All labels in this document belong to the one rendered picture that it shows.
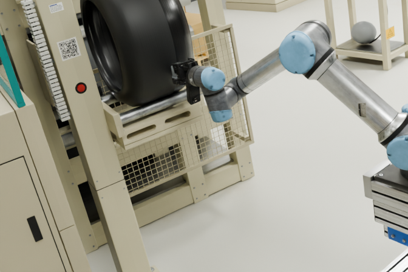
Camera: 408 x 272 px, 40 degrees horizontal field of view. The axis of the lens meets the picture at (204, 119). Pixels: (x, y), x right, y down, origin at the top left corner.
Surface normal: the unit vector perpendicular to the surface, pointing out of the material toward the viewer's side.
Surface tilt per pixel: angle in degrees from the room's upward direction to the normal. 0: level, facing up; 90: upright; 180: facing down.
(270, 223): 0
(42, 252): 90
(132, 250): 90
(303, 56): 84
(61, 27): 90
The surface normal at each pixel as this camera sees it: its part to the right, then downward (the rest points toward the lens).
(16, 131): 0.47, 0.26
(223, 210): -0.20, -0.90
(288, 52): -0.59, 0.33
